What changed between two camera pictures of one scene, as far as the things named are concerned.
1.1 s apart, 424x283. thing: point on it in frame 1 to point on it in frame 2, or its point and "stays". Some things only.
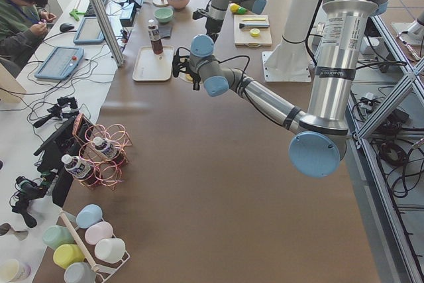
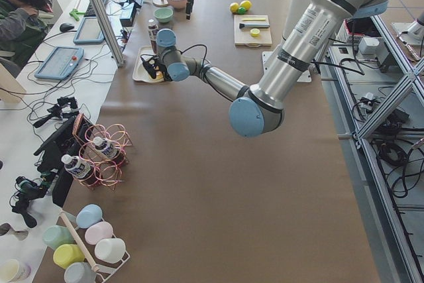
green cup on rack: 55,236 stays
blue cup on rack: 88,215 stays
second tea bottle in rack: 79,168 stays
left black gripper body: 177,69 to 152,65
